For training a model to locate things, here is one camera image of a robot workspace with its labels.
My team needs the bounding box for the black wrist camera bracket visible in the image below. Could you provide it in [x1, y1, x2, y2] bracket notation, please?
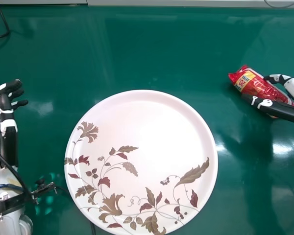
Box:
[30, 179, 57, 204]

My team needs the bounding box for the black cable on table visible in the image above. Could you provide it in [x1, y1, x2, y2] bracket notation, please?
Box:
[0, 0, 11, 42]

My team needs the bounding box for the thin grey cable loop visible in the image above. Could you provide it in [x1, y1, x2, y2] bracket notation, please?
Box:
[263, 0, 294, 8]

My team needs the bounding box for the red biscuit packet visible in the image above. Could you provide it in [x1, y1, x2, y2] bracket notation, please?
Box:
[228, 64, 294, 119]

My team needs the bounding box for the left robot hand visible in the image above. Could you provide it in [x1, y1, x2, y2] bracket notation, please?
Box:
[0, 78, 32, 219]

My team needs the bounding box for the plate with brown leaf pattern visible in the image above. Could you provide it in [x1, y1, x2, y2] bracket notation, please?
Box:
[64, 90, 219, 235]

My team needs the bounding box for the black cable beside left arm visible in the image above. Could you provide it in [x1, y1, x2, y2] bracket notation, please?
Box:
[0, 146, 32, 196]

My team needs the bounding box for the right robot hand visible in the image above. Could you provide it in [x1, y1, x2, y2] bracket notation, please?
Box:
[241, 73, 294, 124]

